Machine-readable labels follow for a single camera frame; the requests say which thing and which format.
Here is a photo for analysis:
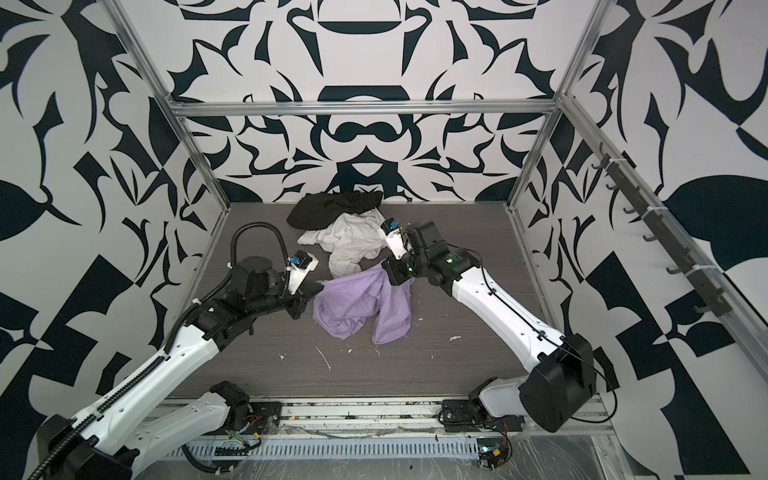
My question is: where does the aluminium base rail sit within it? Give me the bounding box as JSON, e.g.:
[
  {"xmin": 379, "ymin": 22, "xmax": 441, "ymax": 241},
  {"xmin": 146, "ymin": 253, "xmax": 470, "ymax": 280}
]
[{"xmin": 137, "ymin": 394, "xmax": 616, "ymax": 438}]

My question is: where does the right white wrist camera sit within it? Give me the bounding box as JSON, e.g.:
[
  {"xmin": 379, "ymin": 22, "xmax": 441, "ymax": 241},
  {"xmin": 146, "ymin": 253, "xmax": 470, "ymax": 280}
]
[{"xmin": 380, "ymin": 218, "xmax": 411, "ymax": 260}]

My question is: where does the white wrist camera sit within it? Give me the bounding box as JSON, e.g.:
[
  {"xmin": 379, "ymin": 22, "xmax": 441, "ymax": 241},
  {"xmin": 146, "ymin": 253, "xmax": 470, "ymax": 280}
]
[
  {"xmin": 287, "ymin": 250, "xmax": 319, "ymax": 295},
  {"xmin": 380, "ymin": 218, "xmax": 411, "ymax": 260}
]

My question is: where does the black corrugated cable hose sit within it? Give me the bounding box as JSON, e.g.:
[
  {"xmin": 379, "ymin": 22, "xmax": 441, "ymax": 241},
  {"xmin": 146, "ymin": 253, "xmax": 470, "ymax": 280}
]
[{"xmin": 23, "ymin": 221, "xmax": 291, "ymax": 480}]

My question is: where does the black cloth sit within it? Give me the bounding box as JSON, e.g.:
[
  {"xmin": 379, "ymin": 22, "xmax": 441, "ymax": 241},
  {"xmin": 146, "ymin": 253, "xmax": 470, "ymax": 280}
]
[{"xmin": 287, "ymin": 191, "xmax": 383, "ymax": 231}]

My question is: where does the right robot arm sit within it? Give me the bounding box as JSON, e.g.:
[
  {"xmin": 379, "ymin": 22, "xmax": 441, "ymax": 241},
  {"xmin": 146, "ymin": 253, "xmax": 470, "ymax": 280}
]
[{"xmin": 380, "ymin": 218, "xmax": 598, "ymax": 433}]

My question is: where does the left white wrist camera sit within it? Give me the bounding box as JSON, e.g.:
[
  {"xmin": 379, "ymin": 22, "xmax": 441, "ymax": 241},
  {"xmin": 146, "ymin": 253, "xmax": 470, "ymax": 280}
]
[{"xmin": 287, "ymin": 250, "xmax": 319, "ymax": 295}]

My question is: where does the purple cloth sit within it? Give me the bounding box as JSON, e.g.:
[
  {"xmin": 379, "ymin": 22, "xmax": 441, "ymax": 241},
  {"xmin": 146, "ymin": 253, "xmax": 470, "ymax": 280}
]
[{"xmin": 312, "ymin": 265, "xmax": 413, "ymax": 345}]

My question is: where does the white cloth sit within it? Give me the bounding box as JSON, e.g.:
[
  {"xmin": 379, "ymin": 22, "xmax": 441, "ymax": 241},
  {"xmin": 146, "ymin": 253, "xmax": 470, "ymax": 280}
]
[{"xmin": 297, "ymin": 208, "xmax": 387, "ymax": 278}]

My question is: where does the black hook rail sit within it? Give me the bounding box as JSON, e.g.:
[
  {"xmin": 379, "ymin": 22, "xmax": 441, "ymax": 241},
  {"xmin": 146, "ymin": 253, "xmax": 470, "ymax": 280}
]
[{"xmin": 595, "ymin": 143, "xmax": 733, "ymax": 317}]

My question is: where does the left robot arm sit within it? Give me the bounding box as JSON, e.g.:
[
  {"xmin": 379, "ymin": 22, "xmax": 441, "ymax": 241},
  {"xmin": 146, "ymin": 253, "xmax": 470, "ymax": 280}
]
[{"xmin": 30, "ymin": 250, "xmax": 323, "ymax": 479}]

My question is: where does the aluminium frame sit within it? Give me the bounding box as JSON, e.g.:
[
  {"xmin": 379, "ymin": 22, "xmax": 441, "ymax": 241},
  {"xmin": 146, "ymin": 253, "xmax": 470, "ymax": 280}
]
[{"xmin": 103, "ymin": 1, "xmax": 767, "ymax": 376}]

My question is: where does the white slotted cable duct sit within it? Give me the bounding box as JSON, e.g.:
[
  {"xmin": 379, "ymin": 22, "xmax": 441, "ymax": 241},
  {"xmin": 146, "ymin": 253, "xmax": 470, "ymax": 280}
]
[{"xmin": 188, "ymin": 435, "xmax": 480, "ymax": 462}]

